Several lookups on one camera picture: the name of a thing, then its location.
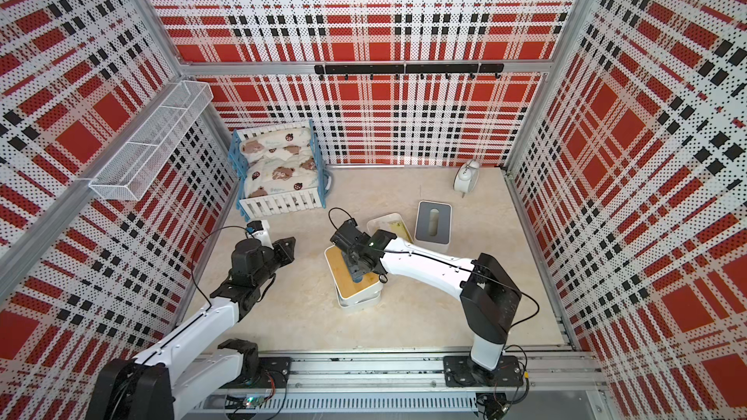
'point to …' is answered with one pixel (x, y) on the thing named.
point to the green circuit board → (253, 402)
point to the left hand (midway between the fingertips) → (299, 238)
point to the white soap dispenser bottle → (466, 176)
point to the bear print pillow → (278, 160)
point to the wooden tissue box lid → (341, 274)
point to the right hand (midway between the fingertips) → (368, 257)
